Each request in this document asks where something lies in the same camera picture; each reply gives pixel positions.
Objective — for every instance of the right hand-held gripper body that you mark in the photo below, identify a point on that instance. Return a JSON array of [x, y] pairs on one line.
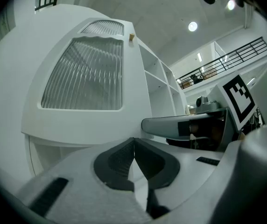
[[238, 97]]

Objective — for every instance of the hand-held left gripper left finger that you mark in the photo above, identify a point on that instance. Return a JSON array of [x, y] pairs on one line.
[[89, 195]]

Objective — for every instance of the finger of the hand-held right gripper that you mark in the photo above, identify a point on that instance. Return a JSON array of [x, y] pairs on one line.
[[161, 125]]

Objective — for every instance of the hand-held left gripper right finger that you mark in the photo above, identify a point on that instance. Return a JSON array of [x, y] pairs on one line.
[[189, 171]]

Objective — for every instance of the white shelf cabinet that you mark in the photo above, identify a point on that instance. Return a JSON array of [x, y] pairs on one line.
[[158, 97]]

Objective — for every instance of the white glass cabinet door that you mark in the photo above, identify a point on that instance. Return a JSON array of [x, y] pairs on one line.
[[133, 90]]

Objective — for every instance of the black mezzanine railing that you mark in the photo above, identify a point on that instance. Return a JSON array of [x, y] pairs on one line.
[[229, 59]]

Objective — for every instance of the round ceiling light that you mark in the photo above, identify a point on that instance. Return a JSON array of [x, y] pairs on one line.
[[192, 26]]

